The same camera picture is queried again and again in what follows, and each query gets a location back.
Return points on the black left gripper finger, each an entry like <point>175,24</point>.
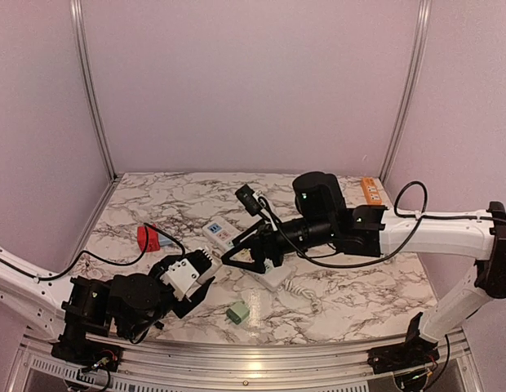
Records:
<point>188,304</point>
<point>203,263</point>

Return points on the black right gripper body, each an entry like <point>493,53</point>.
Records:
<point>318,233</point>

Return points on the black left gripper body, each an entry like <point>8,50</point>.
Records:
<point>138,332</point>

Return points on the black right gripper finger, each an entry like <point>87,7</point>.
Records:
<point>245,258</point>
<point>260,234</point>

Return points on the white multicolour power strip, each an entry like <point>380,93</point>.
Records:
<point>221,233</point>

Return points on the red cube socket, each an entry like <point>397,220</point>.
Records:
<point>147,238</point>

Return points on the green plug adapter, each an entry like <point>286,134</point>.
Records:
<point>238,312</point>

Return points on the white cube adapter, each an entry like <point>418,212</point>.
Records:
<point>201,281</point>

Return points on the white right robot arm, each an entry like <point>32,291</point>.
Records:
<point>478,237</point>

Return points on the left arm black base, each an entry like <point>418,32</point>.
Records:
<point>86,353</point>

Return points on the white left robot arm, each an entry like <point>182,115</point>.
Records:
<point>64,309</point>

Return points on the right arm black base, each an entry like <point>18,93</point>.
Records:
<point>412,352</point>

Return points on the light blue plug adapter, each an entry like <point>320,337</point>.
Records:
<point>164,241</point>

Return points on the orange power strip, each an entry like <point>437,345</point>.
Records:
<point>371,192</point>

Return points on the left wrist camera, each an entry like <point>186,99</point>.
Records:
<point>182,277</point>

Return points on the aluminium front rail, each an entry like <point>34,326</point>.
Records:
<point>181,366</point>

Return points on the right aluminium frame post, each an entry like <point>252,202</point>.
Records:
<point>412,78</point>

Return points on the aluminium frame post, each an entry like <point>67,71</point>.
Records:
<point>412,78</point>
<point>80,35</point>

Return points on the left aluminium frame post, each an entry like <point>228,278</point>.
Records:
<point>80,35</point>

